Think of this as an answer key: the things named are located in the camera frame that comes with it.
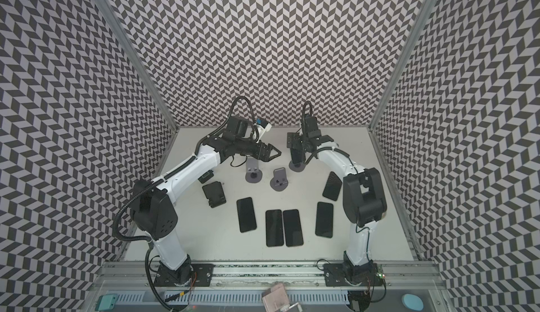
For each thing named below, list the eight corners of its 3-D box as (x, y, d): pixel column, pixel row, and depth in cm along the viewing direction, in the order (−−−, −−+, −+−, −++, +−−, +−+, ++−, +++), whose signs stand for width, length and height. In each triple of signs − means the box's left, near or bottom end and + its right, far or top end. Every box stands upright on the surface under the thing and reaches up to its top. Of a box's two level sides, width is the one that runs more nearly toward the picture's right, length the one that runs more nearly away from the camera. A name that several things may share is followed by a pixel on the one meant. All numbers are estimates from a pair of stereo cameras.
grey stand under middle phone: (271, 190, 96) (270, 181, 89) (275, 175, 101) (274, 165, 94) (286, 193, 95) (286, 184, 88) (289, 178, 100) (290, 168, 93)
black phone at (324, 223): (315, 235, 85) (315, 233, 83) (317, 203, 94) (318, 201, 92) (331, 238, 84) (332, 236, 82) (332, 206, 93) (333, 203, 91)
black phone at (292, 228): (286, 247, 81) (286, 245, 79) (282, 212, 90) (282, 210, 88) (303, 245, 81) (304, 243, 80) (298, 210, 90) (298, 208, 89)
